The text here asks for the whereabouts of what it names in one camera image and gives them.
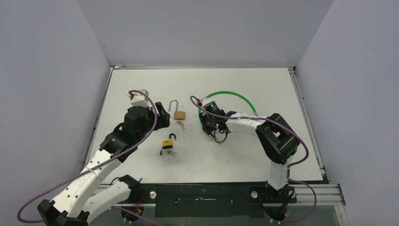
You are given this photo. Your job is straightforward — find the green cable lock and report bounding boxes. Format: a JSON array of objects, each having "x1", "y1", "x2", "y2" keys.
[{"x1": 206, "y1": 90, "x2": 258, "y2": 116}]

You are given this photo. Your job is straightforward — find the brass padlock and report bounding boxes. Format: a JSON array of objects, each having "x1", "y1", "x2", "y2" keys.
[{"x1": 168, "y1": 99, "x2": 186, "y2": 121}]

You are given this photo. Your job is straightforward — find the yellow black padlock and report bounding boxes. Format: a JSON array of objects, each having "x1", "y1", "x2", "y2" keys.
[{"x1": 162, "y1": 133, "x2": 176, "y2": 149}]

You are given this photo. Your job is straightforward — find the silver key bunch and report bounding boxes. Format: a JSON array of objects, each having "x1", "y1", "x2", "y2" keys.
[{"x1": 167, "y1": 149, "x2": 177, "y2": 157}]

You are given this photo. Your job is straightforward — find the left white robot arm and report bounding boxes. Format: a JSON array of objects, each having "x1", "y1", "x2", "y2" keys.
[{"x1": 37, "y1": 99, "x2": 170, "y2": 226}]

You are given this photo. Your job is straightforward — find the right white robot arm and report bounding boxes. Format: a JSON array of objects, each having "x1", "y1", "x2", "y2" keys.
[{"x1": 199, "y1": 98, "x2": 300, "y2": 202}]

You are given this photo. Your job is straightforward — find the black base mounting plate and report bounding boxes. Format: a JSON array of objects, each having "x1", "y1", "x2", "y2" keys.
[{"x1": 122, "y1": 182, "x2": 297, "y2": 219}]

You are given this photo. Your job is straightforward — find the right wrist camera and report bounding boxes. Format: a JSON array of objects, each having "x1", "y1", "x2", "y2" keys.
[{"x1": 200, "y1": 98, "x2": 212, "y2": 106}]

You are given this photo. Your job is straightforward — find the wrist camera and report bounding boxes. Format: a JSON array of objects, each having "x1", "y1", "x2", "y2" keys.
[
  {"x1": 127, "y1": 90, "x2": 151, "y2": 107},
  {"x1": 200, "y1": 98, "x2": 212, "y2": 106}
]

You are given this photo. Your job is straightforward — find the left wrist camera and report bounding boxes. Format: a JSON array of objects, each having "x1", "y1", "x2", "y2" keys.
[{"x1": 127, "y1": 90, "x2": 151, "y2": 107}]

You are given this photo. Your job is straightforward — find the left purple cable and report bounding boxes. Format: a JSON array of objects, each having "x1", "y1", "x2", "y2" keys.
[{"x1": 16, "y1": 89, "x2": 159, "y2": 224}]

